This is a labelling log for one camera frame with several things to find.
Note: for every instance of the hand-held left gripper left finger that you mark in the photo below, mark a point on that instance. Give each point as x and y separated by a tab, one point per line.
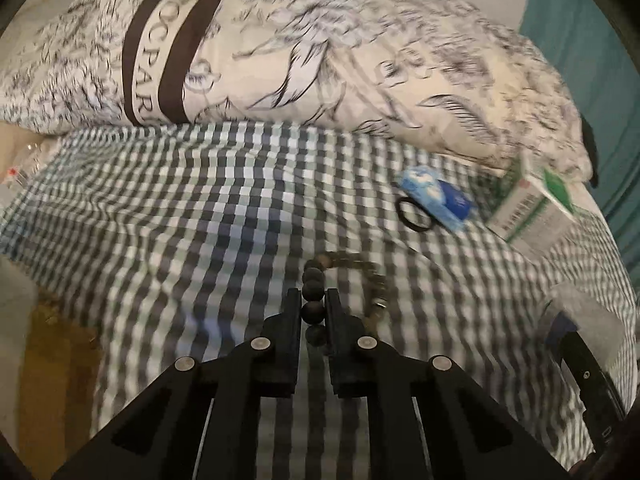
292	330

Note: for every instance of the green checked blanket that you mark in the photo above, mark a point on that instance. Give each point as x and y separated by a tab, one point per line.
200	220

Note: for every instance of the floral printed duvet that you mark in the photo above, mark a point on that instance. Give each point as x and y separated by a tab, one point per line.
300	50

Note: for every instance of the large cardboard box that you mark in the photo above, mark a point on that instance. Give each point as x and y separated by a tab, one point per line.
55	375

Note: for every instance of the teal curtain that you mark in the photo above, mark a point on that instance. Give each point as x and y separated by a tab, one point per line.
590	60

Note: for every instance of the clear plastic bottle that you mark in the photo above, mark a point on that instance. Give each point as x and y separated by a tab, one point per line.
25	167

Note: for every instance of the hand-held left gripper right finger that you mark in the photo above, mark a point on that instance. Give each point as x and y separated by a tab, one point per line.
334	330

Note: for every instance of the green and white carton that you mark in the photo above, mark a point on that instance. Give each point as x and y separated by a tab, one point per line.
530	220

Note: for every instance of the blue tissue packet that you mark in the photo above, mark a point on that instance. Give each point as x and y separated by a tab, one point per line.
435	195

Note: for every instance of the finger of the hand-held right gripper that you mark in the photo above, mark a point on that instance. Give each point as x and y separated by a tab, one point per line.
592	385

